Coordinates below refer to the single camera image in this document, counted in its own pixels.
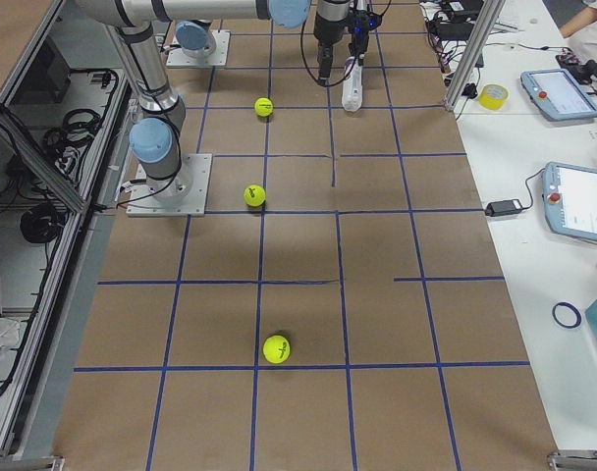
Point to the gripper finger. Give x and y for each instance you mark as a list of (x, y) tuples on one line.
[(325, 59)]

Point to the white tennis ball can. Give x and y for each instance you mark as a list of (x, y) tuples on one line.
[(352, 94)]

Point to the yellow Head tennis ball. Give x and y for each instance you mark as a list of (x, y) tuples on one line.
[(263, 107)]

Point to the yellow tennis ball near base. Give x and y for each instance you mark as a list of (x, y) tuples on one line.
[(254, 195)]

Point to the yellow Wilson tennis ball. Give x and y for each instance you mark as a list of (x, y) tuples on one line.
[(276, 349)]

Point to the yellow tape roll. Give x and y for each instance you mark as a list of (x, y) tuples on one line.
[(493, 96)]

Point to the blue teach pendant far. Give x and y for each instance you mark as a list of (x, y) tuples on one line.
[(557, 95)]

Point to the blue teach pendant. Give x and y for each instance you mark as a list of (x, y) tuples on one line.
[(570, 200), (557, 95)]

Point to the black power brick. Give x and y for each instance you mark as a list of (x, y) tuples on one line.
[(500, 208)]

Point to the blue teach pendant near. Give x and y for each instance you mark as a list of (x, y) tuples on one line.
[(570, 200)]

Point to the aluminium frame post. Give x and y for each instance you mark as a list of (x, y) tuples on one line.
[(483, 26)]

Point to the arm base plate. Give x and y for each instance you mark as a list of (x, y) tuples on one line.
[(185, 194), (205, 50)]

